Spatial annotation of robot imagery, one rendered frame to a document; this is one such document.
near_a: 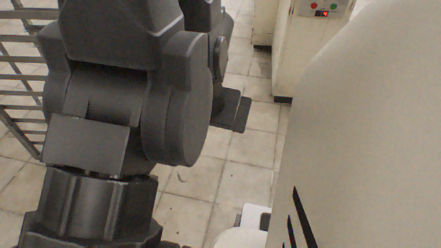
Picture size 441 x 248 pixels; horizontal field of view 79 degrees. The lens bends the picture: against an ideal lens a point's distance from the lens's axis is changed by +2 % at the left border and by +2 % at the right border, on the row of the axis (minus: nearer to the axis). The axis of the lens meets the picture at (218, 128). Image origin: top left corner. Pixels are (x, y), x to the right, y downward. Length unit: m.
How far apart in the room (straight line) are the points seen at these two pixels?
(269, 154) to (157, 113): 1.59
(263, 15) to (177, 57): 2.29
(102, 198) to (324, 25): 1.65
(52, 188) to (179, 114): 0.09
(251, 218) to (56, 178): 0.25
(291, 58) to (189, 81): 1.67
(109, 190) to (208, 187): 1.43
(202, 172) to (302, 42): 1.00
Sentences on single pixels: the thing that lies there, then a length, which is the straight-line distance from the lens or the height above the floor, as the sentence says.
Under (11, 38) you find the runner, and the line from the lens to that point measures 1.28.
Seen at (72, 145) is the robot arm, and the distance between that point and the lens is 0.18.
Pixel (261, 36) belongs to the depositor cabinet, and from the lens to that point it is 2.52.
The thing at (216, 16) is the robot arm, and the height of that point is 1.26.
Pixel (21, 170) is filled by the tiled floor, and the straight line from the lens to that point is 2.03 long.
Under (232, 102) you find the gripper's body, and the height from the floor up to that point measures 1.08.
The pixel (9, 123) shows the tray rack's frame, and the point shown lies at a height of 0.42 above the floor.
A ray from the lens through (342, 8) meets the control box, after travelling 1.68.
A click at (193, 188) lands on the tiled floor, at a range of 1.59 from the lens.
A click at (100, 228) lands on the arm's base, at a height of 1.23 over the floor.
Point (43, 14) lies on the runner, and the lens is 1.15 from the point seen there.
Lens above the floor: 1.38
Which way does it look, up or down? 48 degrees down
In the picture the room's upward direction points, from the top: straight up
